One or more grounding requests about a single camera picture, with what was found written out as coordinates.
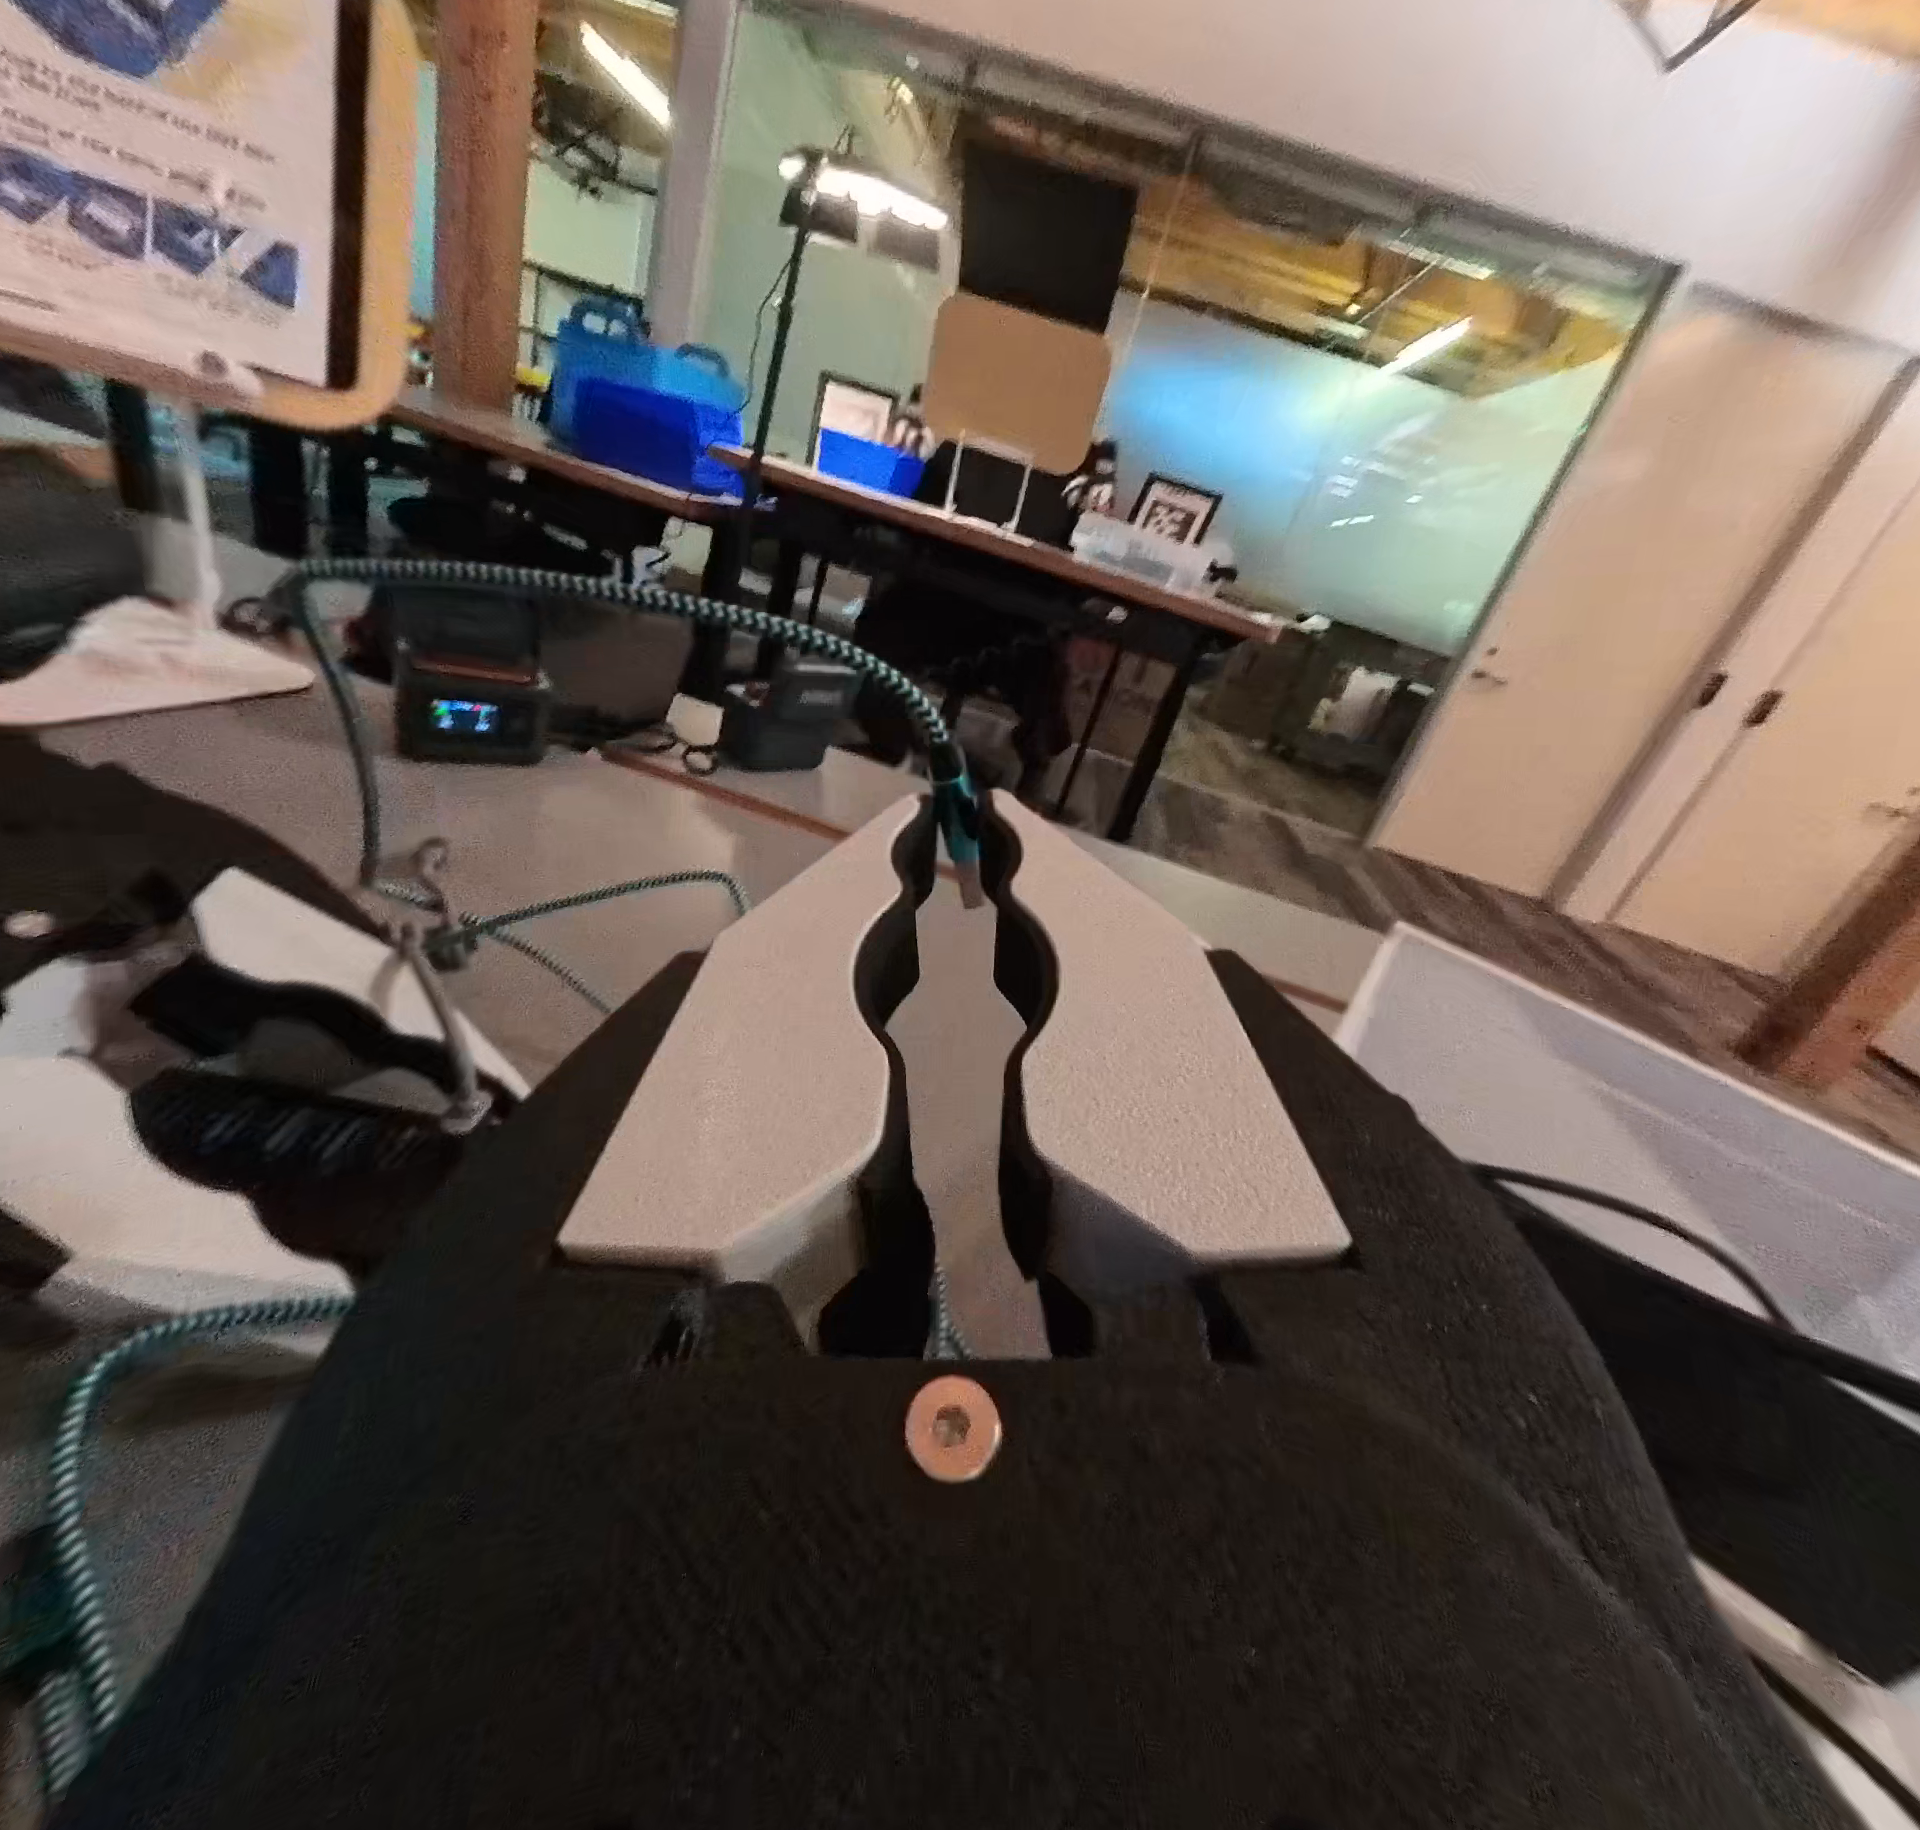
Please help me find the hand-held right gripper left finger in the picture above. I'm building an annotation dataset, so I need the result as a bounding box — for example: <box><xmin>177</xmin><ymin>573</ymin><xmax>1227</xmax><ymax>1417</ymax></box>
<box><xmin>556</xmin><ymin>794</ymin><xmax>939</xmax><ymax>1353</ymax></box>

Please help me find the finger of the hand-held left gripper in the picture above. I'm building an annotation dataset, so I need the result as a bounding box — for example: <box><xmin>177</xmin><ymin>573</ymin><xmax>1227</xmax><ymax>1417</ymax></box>
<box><xmin>0</xmin><ymin>1052</ymin><xmax>364</xmax><ymax>1303</ymax></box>
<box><xmin>134</xmin><ymin>868</ymin><xmax>533</xmax><ymax>1115</ymax></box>

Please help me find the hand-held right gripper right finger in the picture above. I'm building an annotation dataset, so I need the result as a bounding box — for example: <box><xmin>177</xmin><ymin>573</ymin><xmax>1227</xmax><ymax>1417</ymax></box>
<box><xmin>982</xmin><ymin>794</ymin><xmax>1359</xmax><ymax>1353</ymax></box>

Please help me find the thin grey cable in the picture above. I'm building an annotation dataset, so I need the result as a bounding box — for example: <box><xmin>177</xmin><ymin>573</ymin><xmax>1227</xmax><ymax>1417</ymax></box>
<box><xmin>366</xmin><ymin>840</ymin><xmax>499</xmax><ymax>1129</ymax></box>

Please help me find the clear plastic bin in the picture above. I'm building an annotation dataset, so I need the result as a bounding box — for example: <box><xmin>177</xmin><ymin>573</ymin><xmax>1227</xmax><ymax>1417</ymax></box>
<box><xmin>1335</xmin><ymin>921</ymin><xmax>1920</xmax><ymax>1830</ymax></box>

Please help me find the black USB cable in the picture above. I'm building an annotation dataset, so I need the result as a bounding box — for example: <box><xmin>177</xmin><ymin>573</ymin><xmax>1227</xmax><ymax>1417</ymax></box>
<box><xmin>1477</xmin><ymin>1161</ymin><xmax>1920</xmax><ymax>1803</ymax></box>

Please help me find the teal braided USB cable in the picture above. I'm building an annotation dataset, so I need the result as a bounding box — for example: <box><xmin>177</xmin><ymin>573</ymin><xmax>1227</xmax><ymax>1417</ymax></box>
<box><xmin>0</xmin><ymin>555</ymin><xmax>998</xmax><ymax>1809</ymax></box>

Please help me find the white sign stand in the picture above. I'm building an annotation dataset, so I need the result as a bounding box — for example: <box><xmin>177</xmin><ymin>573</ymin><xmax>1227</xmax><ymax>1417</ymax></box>
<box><xmin>0</xmin><ymin>376</ymin><xmax>317</xmax><ymax>728</ymax></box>

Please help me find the black portable power station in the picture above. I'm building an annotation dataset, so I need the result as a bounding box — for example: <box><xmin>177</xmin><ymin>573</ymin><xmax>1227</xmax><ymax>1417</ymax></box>
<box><xmin>393</xmin><ymin>616</ymin><xmax>548</xmax><ymax>768</ymax></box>

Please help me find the dark grey charger box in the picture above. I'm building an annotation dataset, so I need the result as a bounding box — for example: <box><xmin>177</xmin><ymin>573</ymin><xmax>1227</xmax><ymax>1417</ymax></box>
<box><xmin>721</xmin><ymin>658</ymin><xmax>863</xmax><ymax>774</ymax></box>

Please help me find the clear storage box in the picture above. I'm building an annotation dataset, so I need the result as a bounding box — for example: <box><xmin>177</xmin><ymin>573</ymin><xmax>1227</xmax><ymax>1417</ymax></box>
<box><xmin>1072</xmin><ymin>510</ymin><xmax>1218</xmax><ymax>587</ymax></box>

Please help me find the wooden top desk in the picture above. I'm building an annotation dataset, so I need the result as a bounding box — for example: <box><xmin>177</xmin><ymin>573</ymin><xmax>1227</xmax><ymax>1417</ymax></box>
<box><xmin>705</xmin><ymin>442</ymin><xmax>1291</xmax><ymax>843</ymax></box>
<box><xmin>382</xmin><ymin>389</ymin><xmax>782</xmax><ymax>617</ymax></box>

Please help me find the framed marker print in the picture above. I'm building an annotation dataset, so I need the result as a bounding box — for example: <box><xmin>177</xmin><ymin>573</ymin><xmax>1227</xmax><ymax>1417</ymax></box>
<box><xmin>1129</xmin><ymin>471</ymin><xmax>1224</xmax><ymax>548</ymax></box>

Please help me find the white door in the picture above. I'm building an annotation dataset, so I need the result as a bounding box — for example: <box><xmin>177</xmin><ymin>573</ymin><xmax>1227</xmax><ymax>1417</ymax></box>
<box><xmin>1371</xmin><ymin>285</ymin><xmax>1913</xmax><ymax>903</ymax></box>
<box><xmin>1561</xmin><ymin>376</ymin><xmax>1920</xmax><ymax>977</ymax></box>

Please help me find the dark blue plastic bin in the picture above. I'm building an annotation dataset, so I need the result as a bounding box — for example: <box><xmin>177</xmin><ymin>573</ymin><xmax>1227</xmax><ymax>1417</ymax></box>
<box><xmin>570</xmin><ymin>376</ymin><xmax>744</xmax><ymax>498</ymax></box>

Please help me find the glass office partition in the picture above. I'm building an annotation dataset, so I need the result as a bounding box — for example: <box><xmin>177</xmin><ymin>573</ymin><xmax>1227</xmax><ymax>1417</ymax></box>
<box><xmin>721</xmin><ymin>0</ymin><xmax>1681</xmax><ymax>663</ymax></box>

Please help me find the black framed picture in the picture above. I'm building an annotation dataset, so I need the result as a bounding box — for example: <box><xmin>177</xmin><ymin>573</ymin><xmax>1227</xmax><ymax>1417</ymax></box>
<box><xmin>811</xmin><ymin>374</ymin><xmax>902</xmax><ymax>467</ymax></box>

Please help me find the instruction poster on stand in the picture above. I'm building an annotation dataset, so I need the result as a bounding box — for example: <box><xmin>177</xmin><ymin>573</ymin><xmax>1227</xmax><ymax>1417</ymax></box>
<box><xmin>0</xmin><ymin>0</ymin><xmax>423</xmax><ymax>429</ymax></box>

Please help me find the tan rounded sign board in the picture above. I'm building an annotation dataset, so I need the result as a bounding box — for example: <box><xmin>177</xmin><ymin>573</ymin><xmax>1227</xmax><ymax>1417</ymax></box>
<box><xmin>922</xmin><ymin>292</ymin><xmax>1114</xmax><ymax>481</ymax></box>

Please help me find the studio light on stand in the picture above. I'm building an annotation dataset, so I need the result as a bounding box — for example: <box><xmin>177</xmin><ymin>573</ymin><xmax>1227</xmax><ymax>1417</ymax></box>
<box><xmin>741</xmin><ymin>133</ymin><xmax>953</xmax><ymax>693</ymax></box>

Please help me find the light blue handled tote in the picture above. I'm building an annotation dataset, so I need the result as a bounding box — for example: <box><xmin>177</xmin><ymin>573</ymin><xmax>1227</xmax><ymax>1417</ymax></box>
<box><xmin>547</xmin><ymin>298</ymin><xmax>749</xmax><ymax>453</ymax></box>

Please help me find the black wall screen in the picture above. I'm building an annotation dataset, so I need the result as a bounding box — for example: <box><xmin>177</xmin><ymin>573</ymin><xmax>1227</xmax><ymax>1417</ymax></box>
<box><xmin>960</xmin><ymin>141</ymin><xmax>1141</xmax><ymax>332</ymax></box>

